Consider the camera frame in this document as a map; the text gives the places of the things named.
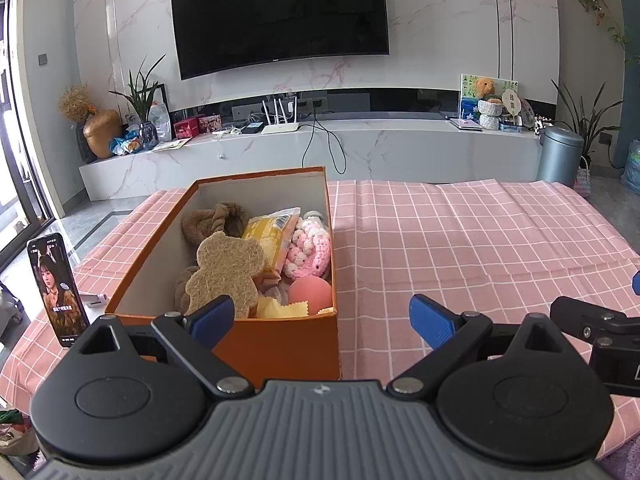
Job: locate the golden acorn-shaped vase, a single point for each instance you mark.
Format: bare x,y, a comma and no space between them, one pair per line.
101,132

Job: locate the pink checked tablecloth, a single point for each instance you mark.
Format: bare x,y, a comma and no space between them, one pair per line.
475,260

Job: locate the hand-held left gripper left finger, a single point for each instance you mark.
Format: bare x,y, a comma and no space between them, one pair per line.
212,317

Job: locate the blue water bottle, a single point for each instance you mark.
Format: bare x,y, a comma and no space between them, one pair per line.
632,167

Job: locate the dark wall switch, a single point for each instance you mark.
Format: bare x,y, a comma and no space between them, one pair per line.
43,58

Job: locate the potted long-leaf plant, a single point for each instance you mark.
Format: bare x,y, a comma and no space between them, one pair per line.
587,120

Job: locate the marble television cabinet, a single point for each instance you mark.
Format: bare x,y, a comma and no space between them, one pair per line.
410,147

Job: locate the brown bear-shaped sponge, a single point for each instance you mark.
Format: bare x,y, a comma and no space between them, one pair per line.
220,270

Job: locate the blue snack bags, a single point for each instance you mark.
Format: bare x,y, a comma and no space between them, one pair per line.
125,144

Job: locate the orange cardboard box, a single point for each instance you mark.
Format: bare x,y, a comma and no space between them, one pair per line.
280,345

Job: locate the pink box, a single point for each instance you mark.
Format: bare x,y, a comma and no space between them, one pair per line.
210,123

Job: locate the brown teddy bear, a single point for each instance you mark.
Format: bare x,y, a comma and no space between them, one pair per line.
483,86

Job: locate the clear plastic jug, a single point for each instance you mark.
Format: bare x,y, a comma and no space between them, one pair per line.
160,117

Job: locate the green plant in glass vase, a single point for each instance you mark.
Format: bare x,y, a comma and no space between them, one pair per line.
142,95

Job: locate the small woven basket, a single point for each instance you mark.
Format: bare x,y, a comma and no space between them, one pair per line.
582,179

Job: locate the paper booklet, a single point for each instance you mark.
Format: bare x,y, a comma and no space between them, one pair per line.
170,145

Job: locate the decorative plate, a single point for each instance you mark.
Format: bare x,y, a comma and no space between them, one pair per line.
526,111

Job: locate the black set-top device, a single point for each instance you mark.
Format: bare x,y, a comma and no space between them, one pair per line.
252,127

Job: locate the dried flowers in dark vase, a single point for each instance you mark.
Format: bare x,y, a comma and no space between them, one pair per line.
76,102

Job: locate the pink egg-shaped sponge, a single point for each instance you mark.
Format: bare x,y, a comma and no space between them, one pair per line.
310,295

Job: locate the pink white crochet toy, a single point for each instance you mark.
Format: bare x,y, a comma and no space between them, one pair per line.
307,250

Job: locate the grey laptop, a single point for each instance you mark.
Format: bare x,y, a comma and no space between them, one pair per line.
465,125

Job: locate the grey trash bin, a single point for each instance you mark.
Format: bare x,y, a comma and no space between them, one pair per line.
560,157

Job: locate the white router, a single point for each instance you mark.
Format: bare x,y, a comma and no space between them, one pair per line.
281,127

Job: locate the round paper fan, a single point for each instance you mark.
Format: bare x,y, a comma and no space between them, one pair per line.
510,99

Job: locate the white knitted pot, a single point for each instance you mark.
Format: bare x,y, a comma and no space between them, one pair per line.
490,114

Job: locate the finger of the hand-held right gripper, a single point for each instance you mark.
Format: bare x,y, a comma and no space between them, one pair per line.
636,282
575,317

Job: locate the yellow snack packet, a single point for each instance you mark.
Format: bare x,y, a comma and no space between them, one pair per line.
265,232

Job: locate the red box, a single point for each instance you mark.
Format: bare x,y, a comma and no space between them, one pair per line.
186,127

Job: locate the black curved television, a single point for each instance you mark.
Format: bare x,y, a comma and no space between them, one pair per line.
280,15

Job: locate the white phone stand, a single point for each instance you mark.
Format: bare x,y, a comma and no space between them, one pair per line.
94,301

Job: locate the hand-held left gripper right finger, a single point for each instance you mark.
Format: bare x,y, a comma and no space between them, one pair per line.
432,322

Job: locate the purple rug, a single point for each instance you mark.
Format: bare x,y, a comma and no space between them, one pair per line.
625,460

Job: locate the glass sliding door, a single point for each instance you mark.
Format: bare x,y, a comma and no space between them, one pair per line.
15,110

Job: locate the yellow cloth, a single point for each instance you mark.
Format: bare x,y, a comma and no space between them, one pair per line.
280,311

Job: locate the smartphone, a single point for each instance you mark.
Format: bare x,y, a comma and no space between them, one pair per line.
55,285

